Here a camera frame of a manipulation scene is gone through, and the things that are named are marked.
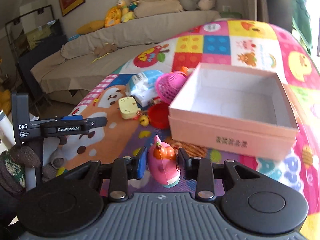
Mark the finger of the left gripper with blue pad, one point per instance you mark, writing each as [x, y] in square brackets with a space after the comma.
[63, 120]

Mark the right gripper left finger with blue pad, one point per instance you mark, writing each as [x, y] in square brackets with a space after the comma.
[124, 169]

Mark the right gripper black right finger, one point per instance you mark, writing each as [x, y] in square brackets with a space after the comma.
[200, 170]

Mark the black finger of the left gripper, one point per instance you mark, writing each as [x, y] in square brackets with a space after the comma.
[60, 130]

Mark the pink unicorn squeeze toy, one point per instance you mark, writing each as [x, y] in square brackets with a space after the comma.
[163, 163]

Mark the yellow cheese toy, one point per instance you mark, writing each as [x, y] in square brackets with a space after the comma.
[128, 108]

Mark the pink plastic basket scoop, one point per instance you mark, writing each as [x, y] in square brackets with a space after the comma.
[168, 85]

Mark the gloved left hand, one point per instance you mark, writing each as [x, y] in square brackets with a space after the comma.
[16, 159]

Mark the red plastic bowl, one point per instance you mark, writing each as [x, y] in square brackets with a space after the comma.
[158, 115]

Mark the brown plush toy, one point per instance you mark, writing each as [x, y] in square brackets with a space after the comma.
[107, 48]

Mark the beige covered sofa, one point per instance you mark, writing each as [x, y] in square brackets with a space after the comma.
[70, 73]

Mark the white battery charger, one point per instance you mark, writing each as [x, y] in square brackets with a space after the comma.
[144, 97]

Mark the pink cardboard box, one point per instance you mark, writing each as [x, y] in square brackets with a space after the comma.
[234, 109]

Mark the blue white tissue pack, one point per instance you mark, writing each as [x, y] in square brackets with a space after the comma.
[142, 81]

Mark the yellow pillow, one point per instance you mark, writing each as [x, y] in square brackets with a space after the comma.
[90, 27]

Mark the glass fish tank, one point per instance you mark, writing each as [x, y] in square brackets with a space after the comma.
[27, 31]

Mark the orange plastic toy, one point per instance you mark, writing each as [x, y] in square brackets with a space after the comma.
[186, 71]

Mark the yellow orange backpack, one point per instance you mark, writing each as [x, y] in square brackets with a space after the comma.
[113, 17]

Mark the yellow duck plush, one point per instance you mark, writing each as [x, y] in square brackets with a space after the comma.
[125, 13]

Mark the colourful play mat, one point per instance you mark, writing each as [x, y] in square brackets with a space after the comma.
[236, 43]

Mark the beige cushion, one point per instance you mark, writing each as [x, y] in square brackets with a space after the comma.
[148, 8]

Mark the green hanging towel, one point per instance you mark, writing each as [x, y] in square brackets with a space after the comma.
[301, 22]

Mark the dark curtain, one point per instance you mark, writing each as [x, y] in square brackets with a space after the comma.
[280, 13]

